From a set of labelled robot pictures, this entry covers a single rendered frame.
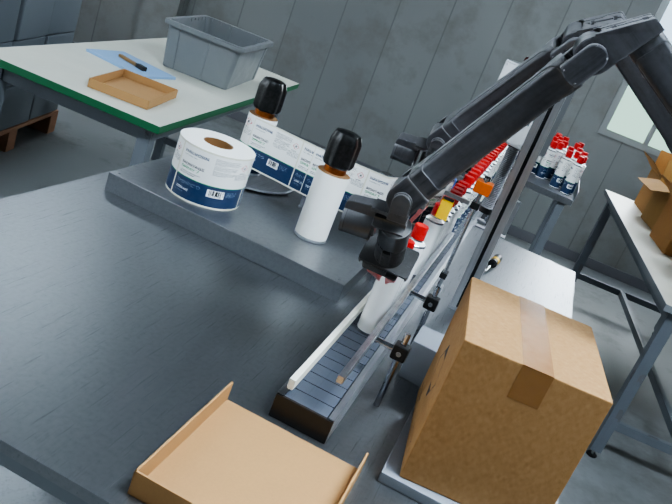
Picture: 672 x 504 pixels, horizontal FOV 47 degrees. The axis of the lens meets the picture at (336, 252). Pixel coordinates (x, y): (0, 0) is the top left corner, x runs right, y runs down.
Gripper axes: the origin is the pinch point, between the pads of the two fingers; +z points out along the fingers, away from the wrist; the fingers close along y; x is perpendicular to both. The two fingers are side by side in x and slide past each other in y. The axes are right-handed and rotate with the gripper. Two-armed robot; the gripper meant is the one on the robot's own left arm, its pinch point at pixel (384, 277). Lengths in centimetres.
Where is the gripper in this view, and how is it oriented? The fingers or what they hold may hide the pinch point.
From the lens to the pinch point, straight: 153.8
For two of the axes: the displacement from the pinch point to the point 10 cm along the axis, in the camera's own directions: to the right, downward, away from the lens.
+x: -4.4, 7.6, -4.8
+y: -9.0, -4.0, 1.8
